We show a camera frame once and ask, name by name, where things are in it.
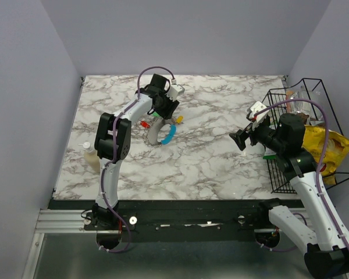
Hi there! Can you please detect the beige bottle white cap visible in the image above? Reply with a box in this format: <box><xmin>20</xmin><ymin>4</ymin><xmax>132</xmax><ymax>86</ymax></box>
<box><xmin>79</xmin><ymin>141</ymin><xmax>100</xmax><ymax>174</ymax></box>

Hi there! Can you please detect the black wire basket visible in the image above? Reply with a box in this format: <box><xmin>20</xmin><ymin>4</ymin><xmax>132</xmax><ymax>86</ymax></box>
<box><xmin>263</xmin><ymin>78</ymin><xmax>349</xmax><ymax>189</ymax></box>

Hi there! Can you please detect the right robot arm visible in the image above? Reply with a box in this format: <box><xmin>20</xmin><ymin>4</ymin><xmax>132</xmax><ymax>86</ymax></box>
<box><xmin>229</xmin><ymin>113</ymin><xmax>349</xmax><ymax>278</ymax></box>

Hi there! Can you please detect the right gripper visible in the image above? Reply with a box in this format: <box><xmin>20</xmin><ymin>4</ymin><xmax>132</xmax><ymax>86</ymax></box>
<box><xmin>229</xmin><ymin>116</ymin><xmax>286</xmax><ymax>152</ymax></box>

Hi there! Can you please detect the clear snack packet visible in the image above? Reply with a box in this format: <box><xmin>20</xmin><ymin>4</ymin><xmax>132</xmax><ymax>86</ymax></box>
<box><xmin>286</xmin><ymin>85</ymin><xmax>321</xmax><ymax>120</ymax></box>

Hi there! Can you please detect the black mounting rail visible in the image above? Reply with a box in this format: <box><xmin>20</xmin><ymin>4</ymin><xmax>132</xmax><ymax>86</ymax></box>
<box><xmin>48</xmin><ymin>199</ymin><xmax>304</xmax><ymax>246</ymax></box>

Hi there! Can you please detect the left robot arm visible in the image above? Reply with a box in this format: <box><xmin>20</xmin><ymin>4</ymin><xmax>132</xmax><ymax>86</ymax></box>
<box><xmin>92</xmin><ymin>74</ymin><xmax>184</xmax><ymax>230</ymax></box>

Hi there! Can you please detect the yellow chips bag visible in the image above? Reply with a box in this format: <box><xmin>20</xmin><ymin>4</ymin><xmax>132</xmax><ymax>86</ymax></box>
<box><xmin>302</xmin><ymin>125</ymin><xmax>349</xmax><ymax>185</ymax></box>

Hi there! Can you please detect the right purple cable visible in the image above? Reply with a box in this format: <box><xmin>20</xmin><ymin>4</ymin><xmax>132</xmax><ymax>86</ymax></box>
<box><xmin>254</xmin><ymin>98</ymin><xmax>349</xmax><ymax>273</ymax></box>

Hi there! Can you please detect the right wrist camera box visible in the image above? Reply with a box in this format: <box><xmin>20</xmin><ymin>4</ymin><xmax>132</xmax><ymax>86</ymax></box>
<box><xmin>246</xmin><ymin>101</ymin><xmax>268</xmax><ymax>122</ymax></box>

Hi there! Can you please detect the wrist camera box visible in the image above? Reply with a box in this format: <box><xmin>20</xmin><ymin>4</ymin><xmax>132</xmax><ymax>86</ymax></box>
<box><xmin>166</xmin><ymin>84</ymin><xmax>185</xmax><ymax>102</ymax></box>
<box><xmin>246</xmin><ymin>101</ymin><xmax>268</xmax><ymax>122</ymax></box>

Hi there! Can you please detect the grey curved keyring holder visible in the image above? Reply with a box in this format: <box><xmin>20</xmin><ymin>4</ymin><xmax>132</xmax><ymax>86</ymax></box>
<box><xmin>147</xmin><ymin>118</ymin><xmax>172</xmax><ymax>146</ymax></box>

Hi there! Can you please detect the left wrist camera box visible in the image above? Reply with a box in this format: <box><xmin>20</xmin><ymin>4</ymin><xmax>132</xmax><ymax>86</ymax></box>
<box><xmin>166</xmin><ymin>84</ymin><xmax>185</xmax><ymax>102</ymax></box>

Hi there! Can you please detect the green snack packet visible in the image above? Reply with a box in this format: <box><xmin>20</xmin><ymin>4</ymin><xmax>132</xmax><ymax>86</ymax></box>
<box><xmin>263</xmin><ymin>147</ymin><xmax>277</xmax><ymax>160</ymax></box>

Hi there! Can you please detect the yellow key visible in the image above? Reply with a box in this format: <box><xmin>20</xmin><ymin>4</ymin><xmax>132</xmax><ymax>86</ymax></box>
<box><xmin>176</xmin><ymin>116</ymin><xmax>183</xmax><ymax>124</ymax></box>

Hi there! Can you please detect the blue key tag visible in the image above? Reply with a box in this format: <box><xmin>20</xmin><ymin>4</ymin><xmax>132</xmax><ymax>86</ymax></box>
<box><xmin>161</xmin><ymin>124</ymin><xmax>177</xmax><ymax>145</ymax></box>

